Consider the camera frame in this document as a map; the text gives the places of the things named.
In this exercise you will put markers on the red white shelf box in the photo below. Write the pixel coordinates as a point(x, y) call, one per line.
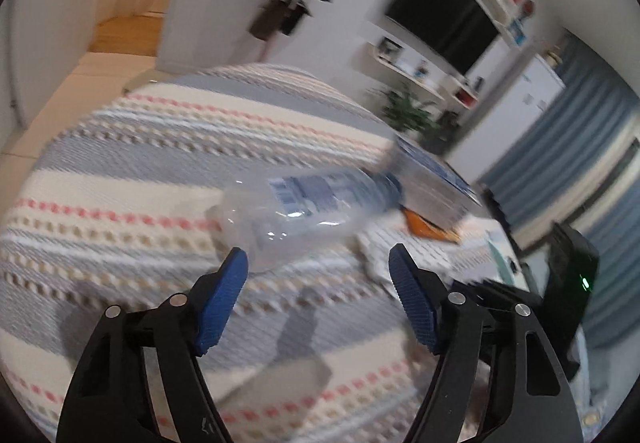
point(464, 92)

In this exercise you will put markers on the framed butterfly picture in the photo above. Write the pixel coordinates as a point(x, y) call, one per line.
point(388, 49)

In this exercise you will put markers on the blue white milk carton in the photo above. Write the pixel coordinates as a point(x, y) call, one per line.
point(435, 188)

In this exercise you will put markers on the green potted plant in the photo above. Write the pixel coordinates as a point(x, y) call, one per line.
point(407, 110)

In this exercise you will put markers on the small teal wall box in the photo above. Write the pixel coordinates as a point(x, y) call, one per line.
point(518, 32)

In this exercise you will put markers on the small flower pot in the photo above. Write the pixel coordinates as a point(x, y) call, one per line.
point(553, 55)

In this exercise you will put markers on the clear plastic bottle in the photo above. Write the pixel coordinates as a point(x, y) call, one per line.
point(300, 213)

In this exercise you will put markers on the red table tennis paddle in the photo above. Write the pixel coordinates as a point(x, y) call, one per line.
point(527, 12)

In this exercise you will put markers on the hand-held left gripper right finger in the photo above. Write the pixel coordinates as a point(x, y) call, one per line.
point(412, 298)

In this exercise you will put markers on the brown hanging bag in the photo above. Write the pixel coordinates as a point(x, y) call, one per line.
point(265, 18)

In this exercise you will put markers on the black hanging bag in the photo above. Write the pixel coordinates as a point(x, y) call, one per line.
point(295, 17)

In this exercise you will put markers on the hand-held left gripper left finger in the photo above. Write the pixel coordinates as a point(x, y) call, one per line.
point(222, 298)

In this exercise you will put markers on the white room door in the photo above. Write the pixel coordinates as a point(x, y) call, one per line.
point(50, 23)

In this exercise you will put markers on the short curved white wall shelf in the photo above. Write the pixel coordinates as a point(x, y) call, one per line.
point(400, 73)

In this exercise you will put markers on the orange plastic bag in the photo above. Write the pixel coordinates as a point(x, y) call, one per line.
point(425, 225)

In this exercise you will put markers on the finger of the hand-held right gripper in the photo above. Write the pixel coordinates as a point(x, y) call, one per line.
point(505, 228)
point(500, 293)

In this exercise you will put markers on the black acoustic guitar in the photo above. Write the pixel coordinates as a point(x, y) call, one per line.
point(440, 133)

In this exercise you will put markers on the striped woven tablecloth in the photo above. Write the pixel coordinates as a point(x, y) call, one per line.
point(125, 173)

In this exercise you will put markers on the black wall television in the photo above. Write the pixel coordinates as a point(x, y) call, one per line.
point(440, 13)

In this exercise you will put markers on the blue grey curtain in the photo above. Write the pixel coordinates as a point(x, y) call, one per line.
point(600, 148)

